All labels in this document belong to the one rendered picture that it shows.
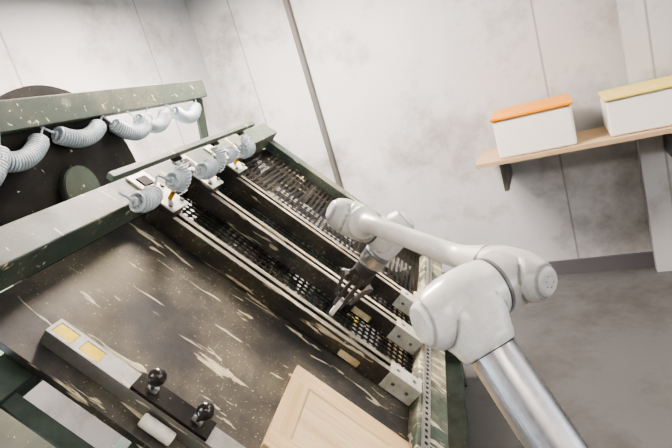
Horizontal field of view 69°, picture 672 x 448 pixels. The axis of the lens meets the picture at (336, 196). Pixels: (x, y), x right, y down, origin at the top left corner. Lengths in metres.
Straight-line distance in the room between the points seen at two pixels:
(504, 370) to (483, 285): 0.16
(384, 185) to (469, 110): 0.97
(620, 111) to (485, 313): 2.64
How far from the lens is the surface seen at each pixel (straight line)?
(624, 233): 4.32
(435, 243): 1.33
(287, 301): 1.64
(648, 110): 3.55
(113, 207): 1.56
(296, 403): 1.44
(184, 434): 1.21
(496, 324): 1.02
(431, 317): 1.00
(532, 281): 1.08
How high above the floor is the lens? 1.95
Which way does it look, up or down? 12 degrees down
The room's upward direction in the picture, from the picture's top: 16 degrees counter-clockwise
